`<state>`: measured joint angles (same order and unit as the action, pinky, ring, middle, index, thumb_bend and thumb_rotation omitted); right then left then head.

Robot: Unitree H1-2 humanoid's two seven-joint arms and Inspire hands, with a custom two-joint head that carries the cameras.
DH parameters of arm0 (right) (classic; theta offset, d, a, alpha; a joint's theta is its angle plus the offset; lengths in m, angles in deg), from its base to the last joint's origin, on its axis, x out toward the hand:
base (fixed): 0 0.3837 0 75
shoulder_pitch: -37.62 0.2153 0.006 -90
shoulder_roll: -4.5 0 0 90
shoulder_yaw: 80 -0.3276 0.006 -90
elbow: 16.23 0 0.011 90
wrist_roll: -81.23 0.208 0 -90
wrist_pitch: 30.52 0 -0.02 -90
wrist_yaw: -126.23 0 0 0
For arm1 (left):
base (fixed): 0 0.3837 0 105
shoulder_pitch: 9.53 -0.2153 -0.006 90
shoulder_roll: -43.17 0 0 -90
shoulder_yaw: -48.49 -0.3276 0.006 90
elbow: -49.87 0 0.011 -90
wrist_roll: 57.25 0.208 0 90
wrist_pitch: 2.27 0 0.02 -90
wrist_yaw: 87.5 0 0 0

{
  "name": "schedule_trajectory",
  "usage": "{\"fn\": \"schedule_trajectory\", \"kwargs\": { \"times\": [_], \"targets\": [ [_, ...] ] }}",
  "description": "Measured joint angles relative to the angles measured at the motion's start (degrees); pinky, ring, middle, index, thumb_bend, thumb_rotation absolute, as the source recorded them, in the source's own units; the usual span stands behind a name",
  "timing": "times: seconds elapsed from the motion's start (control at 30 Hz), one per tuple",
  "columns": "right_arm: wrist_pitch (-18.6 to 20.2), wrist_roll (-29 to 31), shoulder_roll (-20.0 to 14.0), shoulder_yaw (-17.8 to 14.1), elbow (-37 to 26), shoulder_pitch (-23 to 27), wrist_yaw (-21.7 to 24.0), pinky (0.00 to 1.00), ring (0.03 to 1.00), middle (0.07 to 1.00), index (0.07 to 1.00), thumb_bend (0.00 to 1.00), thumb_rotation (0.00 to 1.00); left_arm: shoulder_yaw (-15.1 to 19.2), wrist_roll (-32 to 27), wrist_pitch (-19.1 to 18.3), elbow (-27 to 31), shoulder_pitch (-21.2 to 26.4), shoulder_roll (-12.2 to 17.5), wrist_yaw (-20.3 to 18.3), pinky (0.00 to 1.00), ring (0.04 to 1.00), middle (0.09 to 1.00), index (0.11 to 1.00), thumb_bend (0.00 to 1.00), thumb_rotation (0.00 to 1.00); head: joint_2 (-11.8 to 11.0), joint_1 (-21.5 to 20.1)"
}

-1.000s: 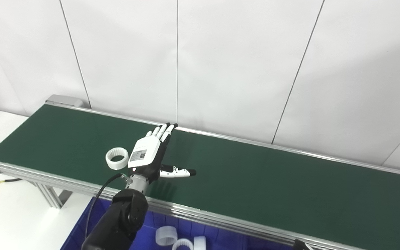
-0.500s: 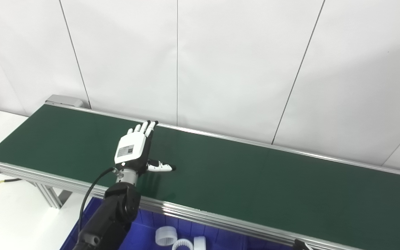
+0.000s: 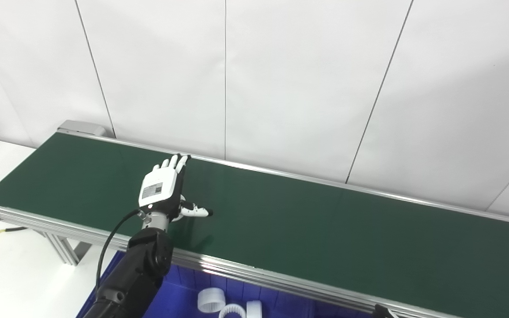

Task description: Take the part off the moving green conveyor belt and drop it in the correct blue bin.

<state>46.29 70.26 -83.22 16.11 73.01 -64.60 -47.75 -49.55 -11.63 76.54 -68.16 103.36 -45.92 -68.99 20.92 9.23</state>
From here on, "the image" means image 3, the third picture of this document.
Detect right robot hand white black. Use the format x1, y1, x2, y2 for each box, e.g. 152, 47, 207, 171
373, 304, 399, 318

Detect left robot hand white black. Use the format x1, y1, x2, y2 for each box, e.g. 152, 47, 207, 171
138, 154, 214, 221

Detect grey conveyor end housing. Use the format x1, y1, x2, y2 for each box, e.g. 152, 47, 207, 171
58, 120, 107, 137

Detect green conveyor belt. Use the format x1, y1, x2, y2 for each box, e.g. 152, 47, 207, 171
0, 120, 509, 318
0, 132, 509, 318

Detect aluminium conveyor support leg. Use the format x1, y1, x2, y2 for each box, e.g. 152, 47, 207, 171
42, 231, 92, 266

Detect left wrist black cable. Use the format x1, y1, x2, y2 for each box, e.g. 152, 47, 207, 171
95, 208, 142, 292

